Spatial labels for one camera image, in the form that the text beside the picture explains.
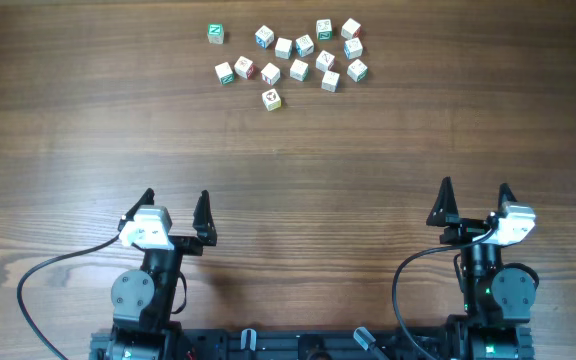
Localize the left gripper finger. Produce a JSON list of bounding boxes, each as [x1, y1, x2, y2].
[[117, 188, 155, 232], [192, 190, 218, 246]]

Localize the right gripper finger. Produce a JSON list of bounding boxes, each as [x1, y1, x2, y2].
[[498, 183, 517, 211], [426, 176, 460, 227]]

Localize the wooden block red U side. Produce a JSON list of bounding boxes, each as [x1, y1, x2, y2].
[[261, 63, 281, 86]]

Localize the wooden block blue H side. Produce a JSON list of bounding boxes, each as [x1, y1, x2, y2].
[[321, 71, 340, 92]]

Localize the wooden block red pattern top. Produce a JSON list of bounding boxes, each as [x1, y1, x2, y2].
[[316, 50, 335, 72]]

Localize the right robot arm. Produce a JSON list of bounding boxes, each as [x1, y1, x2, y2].
[[426, 177, 539, 360]]

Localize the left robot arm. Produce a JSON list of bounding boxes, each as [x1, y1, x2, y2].
[[89, 188, 218, 360]]

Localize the wooden block yellow side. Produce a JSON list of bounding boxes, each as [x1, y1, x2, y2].
[[262, 89, 282, 111]]

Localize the wooden block green side left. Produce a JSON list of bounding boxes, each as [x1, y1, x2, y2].
[[215, 62, 234, 85]]

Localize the wooden block shell top red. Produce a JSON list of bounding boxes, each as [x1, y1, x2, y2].
[[234, 56, 255, 79]]

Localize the wooden block green side right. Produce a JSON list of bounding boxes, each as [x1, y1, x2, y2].
[[347, 59, 368, 82]]

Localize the wooden block M top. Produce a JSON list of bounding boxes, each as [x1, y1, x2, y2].
[[290, 59, 309, 82]]

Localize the wooden block green Z top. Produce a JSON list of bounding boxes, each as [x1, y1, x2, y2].
[[207, 23, 225, 44]]

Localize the wooden block blue P side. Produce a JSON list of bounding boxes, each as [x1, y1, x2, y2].
[[344, 38, 363, 60]]

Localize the plain white wooden block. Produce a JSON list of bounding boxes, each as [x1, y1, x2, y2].
[[275, 38, 292, 60]]

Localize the wooden block blue X side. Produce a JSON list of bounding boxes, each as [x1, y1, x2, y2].
[[295, 34, 314, 57]]

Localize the wooden block green Z side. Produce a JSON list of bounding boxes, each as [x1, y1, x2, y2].
[[316, 19, 333, 40]]

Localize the right black cable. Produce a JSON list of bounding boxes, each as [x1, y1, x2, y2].
[[391, 227, 499, 360]]

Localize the black cable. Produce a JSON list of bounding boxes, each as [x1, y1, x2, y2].
[[16, 233, 122, 360], [391, 227, 499, 360]]

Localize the left black cable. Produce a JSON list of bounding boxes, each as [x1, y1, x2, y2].
[[16, 233, 122, 360]]

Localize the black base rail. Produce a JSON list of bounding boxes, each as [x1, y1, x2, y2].
[[89, 327, 535, 360]]

